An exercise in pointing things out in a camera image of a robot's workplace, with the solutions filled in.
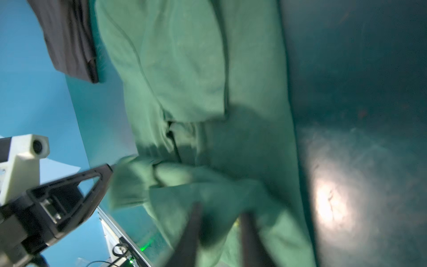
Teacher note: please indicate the aluminium front rail base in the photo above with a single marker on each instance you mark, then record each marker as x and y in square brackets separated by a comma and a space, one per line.
[119, 242]

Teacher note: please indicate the folded black t-shirt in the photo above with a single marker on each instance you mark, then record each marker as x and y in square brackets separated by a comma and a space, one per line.
[67, 31]

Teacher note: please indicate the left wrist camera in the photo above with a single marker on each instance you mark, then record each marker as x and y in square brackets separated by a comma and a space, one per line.
[20, 164]

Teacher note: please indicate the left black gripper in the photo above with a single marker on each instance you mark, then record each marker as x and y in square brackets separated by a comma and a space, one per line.
[53, 211]

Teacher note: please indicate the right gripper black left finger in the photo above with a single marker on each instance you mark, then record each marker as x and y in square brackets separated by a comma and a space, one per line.
[186, 250]

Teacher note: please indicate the dark green t-shirt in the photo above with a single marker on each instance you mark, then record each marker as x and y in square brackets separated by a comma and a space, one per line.
[205, 89]

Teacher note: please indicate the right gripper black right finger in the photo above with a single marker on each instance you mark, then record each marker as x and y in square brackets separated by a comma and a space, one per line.
[254, 253]

